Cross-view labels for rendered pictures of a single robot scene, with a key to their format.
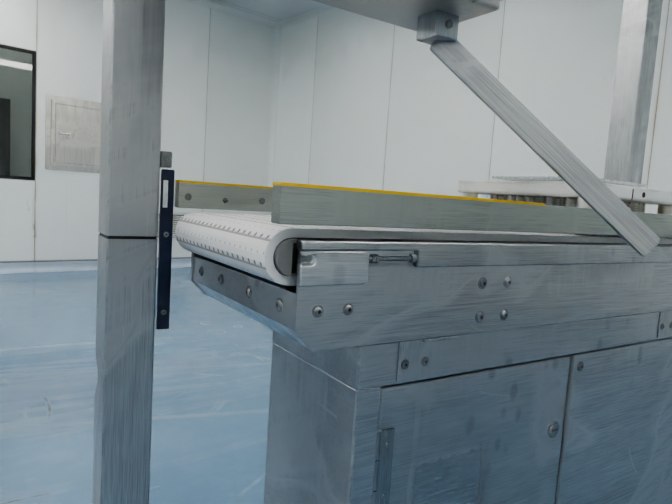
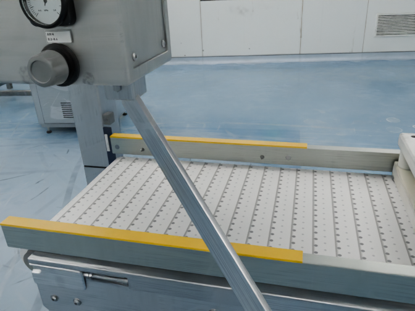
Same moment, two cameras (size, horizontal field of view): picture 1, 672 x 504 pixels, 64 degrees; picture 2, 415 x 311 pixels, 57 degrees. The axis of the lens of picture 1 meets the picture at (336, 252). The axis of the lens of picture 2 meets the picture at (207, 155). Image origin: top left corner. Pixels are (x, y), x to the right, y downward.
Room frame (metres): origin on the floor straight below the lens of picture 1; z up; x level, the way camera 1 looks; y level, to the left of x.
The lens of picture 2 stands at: (0.37, -0.39, 1.12)
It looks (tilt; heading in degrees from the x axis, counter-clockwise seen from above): 25 degrees down; 49
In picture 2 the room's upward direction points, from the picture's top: 3 degrees counter-clockwise
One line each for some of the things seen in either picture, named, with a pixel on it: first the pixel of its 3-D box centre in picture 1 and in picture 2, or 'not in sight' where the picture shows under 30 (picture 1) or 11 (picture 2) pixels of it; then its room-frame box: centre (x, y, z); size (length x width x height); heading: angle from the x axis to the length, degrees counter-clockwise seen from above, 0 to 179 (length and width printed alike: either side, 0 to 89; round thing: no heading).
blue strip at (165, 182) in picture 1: (165, 250); (115, 176); (0.67, 0.21, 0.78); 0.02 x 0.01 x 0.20; 123
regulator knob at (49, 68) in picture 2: not in sight; (49, 62); (0.48, -0.10, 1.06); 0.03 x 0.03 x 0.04; 33
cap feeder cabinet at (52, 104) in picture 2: not in sight; (81, 81); (1.73, 2.72, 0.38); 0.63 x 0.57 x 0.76; 131
